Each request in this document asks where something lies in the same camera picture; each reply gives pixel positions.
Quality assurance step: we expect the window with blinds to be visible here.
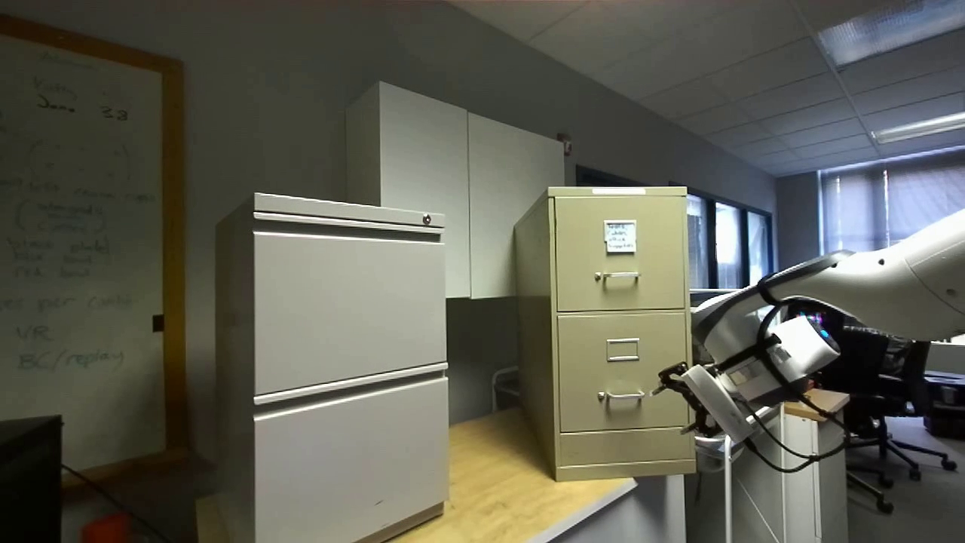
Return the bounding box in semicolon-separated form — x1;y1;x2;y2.
818;148;965;254

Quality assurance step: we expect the red round object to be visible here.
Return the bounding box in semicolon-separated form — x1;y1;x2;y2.
82;510;140;543

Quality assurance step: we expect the dark window row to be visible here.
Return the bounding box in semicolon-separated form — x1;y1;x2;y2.
689;191;780;297

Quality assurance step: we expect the whiteboard with wooden frame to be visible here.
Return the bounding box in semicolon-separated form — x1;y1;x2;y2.
0;12;190;476

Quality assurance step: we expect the beige labelled cabinet drawer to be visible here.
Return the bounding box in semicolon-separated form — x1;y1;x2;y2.
552;191;692;313

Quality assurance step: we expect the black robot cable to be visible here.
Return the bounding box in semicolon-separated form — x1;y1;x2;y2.
742;299;858;476

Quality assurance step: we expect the beige bottom cabinet drawer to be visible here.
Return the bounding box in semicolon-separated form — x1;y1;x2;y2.
556;312;698;437

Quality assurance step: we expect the black office chair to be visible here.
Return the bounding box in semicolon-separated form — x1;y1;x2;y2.
840;330;959;516

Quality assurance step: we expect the grey lateral file cabinet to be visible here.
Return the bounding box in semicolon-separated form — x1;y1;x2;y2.
216;191;453;543

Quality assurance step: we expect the narrow ceiling light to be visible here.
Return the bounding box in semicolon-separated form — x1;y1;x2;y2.
871;110;965;146

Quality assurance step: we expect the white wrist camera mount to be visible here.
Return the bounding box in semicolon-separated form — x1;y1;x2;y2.
680;362;760;448

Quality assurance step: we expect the white pedestal cabinet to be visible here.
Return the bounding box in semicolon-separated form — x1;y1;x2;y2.
692;391;855;543

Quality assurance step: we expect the beige metal file cabinet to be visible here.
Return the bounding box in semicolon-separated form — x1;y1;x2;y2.
513;185;699;483

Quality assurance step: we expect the white label card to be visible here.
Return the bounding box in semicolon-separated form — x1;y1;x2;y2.
605;218;639;258

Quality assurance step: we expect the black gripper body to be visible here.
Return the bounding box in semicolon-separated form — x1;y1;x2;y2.
659;362;709;441

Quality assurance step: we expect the wide ceiling light panel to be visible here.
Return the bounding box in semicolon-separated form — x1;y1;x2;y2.
816;0;965;69

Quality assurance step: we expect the black box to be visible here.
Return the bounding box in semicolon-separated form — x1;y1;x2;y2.
0;413;66;543

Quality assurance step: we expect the white wall cabinet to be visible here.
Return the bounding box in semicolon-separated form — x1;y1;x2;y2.
344;82;571;302

